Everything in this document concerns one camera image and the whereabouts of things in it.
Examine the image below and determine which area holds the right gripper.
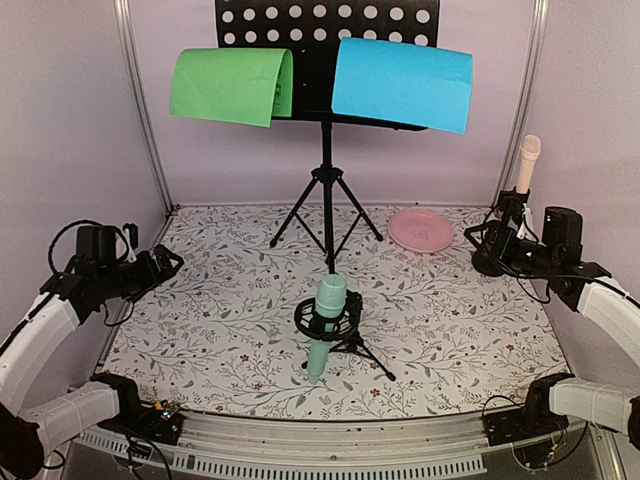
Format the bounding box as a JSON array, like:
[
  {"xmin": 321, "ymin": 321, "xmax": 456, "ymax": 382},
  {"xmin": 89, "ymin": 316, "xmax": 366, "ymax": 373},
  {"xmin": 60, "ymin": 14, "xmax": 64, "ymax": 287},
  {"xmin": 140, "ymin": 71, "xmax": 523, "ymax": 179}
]
[{"xmin": 464, "ymin": 220, "xmax": 560, "ymax": 280}]

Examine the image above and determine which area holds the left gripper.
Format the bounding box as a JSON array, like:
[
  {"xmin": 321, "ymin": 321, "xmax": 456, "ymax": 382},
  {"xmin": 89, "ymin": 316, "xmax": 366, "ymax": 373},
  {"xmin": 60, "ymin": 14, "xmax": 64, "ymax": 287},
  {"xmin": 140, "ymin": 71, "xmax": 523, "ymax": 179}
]
[{"xmin": 98, "ymin": 243, "xmax": 185, "ymax": 302}]

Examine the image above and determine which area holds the black round base mic stand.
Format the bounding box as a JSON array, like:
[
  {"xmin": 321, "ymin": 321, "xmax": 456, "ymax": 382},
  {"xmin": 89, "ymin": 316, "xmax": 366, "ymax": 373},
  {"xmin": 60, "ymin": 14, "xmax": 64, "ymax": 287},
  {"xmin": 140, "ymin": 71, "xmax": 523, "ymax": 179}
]
[{"xmin": 464, "ymin": 188, "xmax": 530, "ymax": 277}]

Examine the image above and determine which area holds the beige toy microphone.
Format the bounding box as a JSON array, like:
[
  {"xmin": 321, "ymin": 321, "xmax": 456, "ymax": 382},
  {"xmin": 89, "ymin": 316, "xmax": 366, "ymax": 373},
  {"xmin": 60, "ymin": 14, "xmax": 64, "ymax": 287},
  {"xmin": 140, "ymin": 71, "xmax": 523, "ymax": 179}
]
[{"xmin": 516, "ymin": 135, "xmax": 541, "ymax": 195}]

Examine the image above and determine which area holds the mint green toy microphone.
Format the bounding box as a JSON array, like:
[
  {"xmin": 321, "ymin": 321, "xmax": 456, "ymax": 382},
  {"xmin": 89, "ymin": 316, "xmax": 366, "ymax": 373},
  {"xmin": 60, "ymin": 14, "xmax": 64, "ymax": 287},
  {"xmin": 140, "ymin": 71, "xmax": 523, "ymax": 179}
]
[{"xmin": 307, "ymin": 274, "xmax": 347, "ymax": 385}]

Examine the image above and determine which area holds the black shock mount tripod stand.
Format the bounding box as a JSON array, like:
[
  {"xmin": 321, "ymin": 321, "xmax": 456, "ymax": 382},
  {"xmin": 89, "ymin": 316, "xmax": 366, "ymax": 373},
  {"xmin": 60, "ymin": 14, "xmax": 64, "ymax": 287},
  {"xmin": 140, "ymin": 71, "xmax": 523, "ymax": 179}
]
[{"xmin": 294, "ymin": 291, "xmax": 396, "ymax": 381}]

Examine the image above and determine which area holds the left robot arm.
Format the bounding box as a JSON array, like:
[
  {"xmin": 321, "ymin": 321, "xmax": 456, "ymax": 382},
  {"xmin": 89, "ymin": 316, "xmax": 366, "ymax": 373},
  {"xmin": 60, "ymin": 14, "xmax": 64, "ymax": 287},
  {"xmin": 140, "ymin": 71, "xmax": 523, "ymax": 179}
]
[{"xmin": 1, "ymin": 245, "xmax": 184, "ymax": 479}]

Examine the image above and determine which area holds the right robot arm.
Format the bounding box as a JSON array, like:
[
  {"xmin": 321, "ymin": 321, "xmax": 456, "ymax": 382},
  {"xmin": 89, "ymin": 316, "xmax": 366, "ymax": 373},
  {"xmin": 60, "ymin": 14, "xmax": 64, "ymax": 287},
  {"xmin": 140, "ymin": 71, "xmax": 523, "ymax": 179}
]
[{"xmin": 464, "ymin": 208, "xmax": 639, "ymax": 446}]

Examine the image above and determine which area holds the pink plate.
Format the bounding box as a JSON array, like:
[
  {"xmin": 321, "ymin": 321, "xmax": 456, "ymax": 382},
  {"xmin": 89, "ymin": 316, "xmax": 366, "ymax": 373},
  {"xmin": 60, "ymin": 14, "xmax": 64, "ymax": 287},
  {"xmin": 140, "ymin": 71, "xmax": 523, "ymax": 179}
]
[{"xmin": 388, "ymin": 209, "xmax": 454, "ymax": 254}]

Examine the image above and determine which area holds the floral table mat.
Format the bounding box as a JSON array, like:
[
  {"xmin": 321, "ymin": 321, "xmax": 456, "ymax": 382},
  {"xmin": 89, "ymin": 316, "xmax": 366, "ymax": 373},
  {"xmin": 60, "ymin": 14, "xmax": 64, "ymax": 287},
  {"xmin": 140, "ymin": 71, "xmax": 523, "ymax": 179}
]
[{"xmin": 103, "ymin": 206, "xmax": 567, "ymax": 421}]

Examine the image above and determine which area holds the blue paper sheet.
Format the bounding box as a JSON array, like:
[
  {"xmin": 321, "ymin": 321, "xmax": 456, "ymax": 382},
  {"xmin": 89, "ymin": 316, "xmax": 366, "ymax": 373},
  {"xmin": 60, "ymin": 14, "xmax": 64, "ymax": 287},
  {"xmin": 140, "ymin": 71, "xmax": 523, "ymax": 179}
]
[{"xmin": 331, "ymin": 38, "xmax": 474, "ymax": 135}]

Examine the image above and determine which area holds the green paper sheet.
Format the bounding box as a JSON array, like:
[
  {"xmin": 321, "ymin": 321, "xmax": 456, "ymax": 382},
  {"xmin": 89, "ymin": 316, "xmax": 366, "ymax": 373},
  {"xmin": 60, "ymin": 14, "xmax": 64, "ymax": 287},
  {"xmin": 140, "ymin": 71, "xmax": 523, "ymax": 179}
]
[{"xmin": 170, "ymin": 48, "xmax": 294, "ymax": 128}]

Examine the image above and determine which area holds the black music stand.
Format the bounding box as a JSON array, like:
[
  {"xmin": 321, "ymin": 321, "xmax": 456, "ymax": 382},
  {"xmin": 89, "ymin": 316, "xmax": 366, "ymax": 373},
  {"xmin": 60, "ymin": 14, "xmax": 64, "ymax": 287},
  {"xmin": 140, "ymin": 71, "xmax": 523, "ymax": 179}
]
[{"xmin": 214, "ymin": 1, "xmax": 418, "ymax": 272}]

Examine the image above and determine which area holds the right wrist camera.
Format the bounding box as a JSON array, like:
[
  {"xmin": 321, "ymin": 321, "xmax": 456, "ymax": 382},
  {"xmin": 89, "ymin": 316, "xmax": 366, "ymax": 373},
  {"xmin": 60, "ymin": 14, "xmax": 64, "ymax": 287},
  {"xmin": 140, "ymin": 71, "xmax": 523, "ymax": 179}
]
[{"xmin": 516, "ymin": 203, "xmax": 537, "ymax": 242}]

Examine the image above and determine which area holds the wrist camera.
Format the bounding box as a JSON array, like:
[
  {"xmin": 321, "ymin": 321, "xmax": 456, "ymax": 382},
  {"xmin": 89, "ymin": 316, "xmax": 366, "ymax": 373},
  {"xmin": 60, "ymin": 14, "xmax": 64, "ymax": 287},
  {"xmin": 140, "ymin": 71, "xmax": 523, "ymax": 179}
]
[
  {"xmin": 116, "ymin": 223, "xmax": 139, "ymax": 263},
  {"xmin": 516, "ymin": 203, "xmax": 537, "ymax": 242}
]

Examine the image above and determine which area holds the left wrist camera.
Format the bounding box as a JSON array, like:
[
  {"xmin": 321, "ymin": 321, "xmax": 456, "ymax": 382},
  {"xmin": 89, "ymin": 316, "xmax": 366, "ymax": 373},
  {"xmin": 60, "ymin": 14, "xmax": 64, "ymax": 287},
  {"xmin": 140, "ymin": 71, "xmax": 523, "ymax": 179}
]
[{"xmin": 116, "ymin": 223, "xmax": 139, "ymax": 263}]

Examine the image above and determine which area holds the right aluminium frame post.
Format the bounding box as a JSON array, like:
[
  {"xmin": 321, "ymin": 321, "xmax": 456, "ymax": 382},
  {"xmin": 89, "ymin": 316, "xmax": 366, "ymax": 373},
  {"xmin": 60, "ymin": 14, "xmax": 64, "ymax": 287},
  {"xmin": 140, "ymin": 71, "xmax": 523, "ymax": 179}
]
[{"xmin": 492, "ymin": 0, "xmax": 550, "ymax": 205}]

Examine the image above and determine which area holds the aluminium frame post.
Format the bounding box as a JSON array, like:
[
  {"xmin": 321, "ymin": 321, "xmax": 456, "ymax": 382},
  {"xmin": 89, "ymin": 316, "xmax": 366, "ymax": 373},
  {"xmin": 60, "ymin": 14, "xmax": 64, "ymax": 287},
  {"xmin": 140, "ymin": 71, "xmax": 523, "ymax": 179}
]
[
  {"xmin": 113, "ymin": 0, "xmax": 174, "ymax": 216},
  {"xmin": 492, "ymin": 0, "xmax": 550, "ymax": 205}
]

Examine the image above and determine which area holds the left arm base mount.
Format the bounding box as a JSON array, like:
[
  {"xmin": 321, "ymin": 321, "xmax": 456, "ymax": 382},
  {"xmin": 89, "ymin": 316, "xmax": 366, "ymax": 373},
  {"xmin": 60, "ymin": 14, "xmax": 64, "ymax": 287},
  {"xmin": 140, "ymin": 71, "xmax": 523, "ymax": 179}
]
[{"xmin": 98, "ymin": 401, "xmax": 185, "ymax": 446}]

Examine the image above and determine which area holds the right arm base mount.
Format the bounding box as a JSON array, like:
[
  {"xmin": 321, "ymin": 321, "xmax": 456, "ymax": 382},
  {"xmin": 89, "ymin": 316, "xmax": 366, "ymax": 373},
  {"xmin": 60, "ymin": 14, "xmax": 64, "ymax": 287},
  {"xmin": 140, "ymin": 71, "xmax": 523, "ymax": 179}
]
[{"xmin": 482, "ymin": 407, "xmax": 569, "ymax": 470}]

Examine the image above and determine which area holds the aluminium front rail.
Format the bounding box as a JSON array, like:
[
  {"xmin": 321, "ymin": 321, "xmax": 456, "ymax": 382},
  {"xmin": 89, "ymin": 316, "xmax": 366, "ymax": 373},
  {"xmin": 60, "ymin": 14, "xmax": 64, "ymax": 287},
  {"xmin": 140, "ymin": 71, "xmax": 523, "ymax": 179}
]
[{"xmin": 69, "ymin": 409, "xmax": 601, "ymax": 476}]

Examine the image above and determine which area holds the left aluminium frame post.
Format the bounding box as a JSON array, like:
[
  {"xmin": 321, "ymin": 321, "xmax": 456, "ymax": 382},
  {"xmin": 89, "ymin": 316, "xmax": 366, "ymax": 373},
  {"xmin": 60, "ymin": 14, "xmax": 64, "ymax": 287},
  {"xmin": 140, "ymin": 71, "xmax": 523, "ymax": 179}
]
[{"xmin": 113, "ymin": 0, "xmax": 174, "ymax": 216}]

